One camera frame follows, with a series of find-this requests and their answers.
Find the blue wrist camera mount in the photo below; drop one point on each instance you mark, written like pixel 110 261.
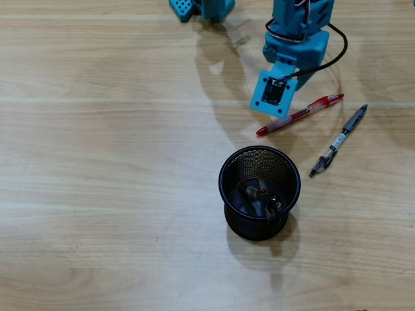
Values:
pixel 274 94

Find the thin clear black-ink pen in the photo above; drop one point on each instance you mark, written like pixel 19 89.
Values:
pixel 259 194

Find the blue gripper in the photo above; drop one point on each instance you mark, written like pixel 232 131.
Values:
pixel 308 49

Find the red gel pen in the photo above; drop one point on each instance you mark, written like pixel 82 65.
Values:
pixel 321 103

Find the thick black chrome-tip pen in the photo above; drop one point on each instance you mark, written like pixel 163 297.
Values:
pixel 272 216

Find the grey grip clear pen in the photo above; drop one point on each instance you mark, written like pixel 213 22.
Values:
pixel 351 124

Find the black mesh pen holder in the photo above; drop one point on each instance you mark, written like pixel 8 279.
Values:
pixel 259 231

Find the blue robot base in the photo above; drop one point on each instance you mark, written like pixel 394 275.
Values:
pixel 210 8

